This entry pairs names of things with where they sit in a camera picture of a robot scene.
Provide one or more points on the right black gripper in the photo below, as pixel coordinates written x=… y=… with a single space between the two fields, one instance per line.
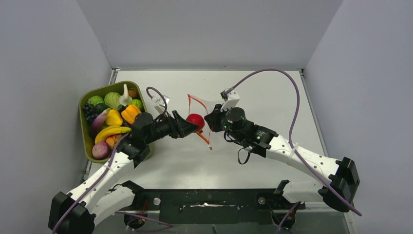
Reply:
x=213 y=119

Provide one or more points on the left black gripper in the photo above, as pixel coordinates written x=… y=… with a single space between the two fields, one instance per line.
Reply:
x=179 y=127

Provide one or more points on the red toy apple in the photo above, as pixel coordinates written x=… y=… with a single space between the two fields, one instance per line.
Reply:
x=197 y=120

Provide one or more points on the clear zip bag orange zipper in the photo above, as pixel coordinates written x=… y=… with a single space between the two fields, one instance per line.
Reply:
x=202 y=107

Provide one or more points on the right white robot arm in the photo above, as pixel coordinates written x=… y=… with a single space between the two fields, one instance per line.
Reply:
x=335 y=181

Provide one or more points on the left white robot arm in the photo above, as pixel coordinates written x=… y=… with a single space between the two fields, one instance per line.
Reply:
x=84 y=207

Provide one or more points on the olive green food bin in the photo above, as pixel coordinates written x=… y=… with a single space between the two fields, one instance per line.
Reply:
x=88 y=140

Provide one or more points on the orange toy bell pepper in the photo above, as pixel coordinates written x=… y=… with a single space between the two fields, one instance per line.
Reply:
x=130 y=112

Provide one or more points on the small orange toy fruit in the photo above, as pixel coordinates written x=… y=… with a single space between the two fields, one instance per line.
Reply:
x=133 y=93

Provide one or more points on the white toy garlic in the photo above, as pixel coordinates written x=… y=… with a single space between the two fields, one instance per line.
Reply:
x=125 y=98

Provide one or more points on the yellow toy banana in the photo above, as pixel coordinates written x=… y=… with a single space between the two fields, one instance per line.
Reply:
x=109 y=131

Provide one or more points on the yellow toy bell pepper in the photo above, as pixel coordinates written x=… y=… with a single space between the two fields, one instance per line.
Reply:
x=113 y=118

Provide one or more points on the peach toy fruit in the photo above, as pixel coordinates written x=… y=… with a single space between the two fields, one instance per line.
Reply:
x=113 y=139

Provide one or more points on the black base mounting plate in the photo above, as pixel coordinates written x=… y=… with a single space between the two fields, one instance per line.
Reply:
x=209 y=206

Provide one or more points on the light green toy lettuce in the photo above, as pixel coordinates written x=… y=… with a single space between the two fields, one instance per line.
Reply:
x=111 y=99

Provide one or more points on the purple toy onion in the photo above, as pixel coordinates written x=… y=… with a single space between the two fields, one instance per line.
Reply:
x=101 y=150

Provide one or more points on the purple toy eggplant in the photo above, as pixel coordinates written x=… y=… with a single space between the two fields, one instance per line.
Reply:
x=98 y=122

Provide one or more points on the dark green toy avocado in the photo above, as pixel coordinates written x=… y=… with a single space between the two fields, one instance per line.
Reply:
x=99 y=108

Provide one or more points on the green toy cabbage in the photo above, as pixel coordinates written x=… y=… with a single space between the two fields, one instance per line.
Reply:
x=95 y=100

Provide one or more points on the black toy grapes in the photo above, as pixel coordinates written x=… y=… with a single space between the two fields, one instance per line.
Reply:
x=89 y=113

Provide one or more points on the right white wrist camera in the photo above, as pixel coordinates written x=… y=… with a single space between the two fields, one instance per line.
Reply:
x=230 y=97

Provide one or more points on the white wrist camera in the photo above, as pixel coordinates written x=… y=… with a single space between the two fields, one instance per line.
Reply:
x=160 y=103
x=230 y=97

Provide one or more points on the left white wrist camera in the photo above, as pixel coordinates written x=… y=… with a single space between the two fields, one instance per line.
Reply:
x=160 y=103

